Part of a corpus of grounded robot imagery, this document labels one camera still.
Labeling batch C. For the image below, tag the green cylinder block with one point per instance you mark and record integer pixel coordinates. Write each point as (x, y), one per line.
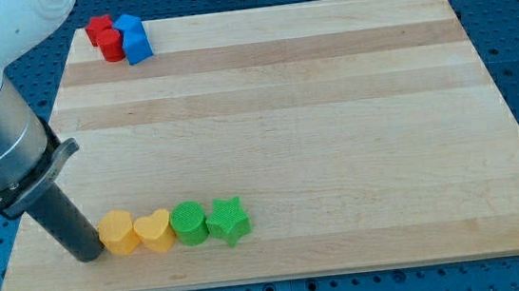
(188, 222)

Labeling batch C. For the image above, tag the blue cube block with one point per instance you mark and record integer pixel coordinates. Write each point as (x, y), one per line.
(127, 23)

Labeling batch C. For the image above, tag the light wooden board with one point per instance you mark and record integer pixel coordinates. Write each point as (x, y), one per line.
(359, 135)

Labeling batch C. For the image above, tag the blue angular block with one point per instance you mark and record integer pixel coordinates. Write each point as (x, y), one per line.
(136, 46)

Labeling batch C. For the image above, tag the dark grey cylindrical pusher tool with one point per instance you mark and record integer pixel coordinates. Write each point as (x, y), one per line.
(66, 224)

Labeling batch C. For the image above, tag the yellow heart block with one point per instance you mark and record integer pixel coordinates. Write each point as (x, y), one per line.
(155, 231)

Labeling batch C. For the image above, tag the red star block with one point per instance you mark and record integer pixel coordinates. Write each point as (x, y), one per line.
(97, 24)

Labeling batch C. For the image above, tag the red cylinder block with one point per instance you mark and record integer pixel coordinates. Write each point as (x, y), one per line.
(110, 42)

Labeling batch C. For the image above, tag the yellow hexagon block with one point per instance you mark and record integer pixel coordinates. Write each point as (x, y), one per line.
(116, 232)

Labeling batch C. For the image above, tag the green star block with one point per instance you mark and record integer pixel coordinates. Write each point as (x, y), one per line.
(228, 221)

